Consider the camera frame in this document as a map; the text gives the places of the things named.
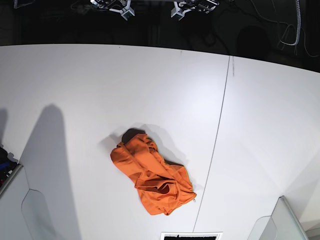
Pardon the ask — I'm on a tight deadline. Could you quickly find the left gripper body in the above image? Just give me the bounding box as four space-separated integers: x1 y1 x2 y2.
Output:
170 0 220 20

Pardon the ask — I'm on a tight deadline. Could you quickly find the orange t-shirt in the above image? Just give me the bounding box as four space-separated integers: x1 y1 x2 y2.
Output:
110 128 197 216

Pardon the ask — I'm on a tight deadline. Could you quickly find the white framed black tray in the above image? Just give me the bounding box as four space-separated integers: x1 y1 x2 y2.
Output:
160 232 223 240

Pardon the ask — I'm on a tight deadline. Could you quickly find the grey corrugated hose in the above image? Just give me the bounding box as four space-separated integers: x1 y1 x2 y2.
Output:
277 0 307 50

